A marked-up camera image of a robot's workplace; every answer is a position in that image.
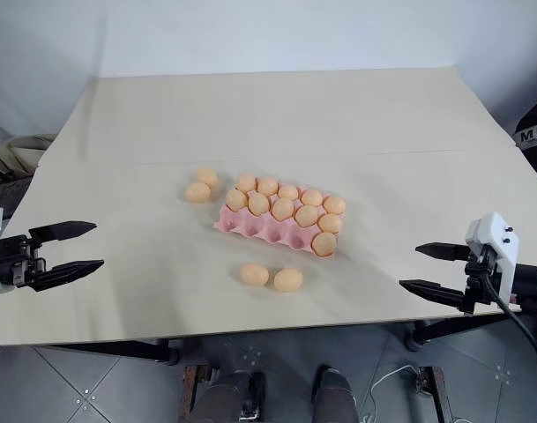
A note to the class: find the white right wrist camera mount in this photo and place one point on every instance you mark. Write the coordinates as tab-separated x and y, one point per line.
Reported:
499	238

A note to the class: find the black table leg bar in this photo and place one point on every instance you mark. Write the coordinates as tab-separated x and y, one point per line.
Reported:
131	350
453	330

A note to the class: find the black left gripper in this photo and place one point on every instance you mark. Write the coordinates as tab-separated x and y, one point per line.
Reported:
17	260

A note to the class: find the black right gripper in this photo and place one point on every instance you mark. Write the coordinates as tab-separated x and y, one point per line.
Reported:
477	282

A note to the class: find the beige fabric bag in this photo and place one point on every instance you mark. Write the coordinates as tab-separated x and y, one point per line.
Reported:
19	152

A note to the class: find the pink egg tray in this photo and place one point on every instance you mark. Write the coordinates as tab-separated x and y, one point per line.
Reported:
268	230

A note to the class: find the black object with white letters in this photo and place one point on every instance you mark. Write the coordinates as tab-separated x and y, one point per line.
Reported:
534	132

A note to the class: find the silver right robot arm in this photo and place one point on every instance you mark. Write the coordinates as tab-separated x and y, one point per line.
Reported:
534	282

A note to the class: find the orange egg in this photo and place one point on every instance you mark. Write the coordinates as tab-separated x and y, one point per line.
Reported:
330	223
288	192
198	192
312	197
236	199
267	186
254	274
334	204
246	181
288	280
283	209
206	176
258	204
307	215
324	244

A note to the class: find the dark rounded shape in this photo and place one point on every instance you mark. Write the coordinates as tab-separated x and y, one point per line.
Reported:
334	396
230	398

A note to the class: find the rusty metal frame bar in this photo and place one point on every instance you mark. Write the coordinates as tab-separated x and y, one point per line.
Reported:
193	392
435	394

